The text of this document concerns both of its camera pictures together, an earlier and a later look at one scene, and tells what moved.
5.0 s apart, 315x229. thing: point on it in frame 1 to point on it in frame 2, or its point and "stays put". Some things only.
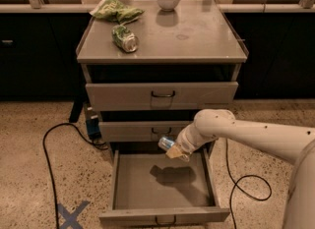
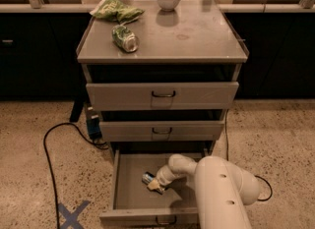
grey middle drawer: x=141 y=131 stays put
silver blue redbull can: x=164 y=143 to x=147 y=177
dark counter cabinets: x=38 y=59 stays put
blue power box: x=93 y=124 stays put
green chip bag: x=111 y=9 stays put
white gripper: x=186 y=143 to x=162 y=177
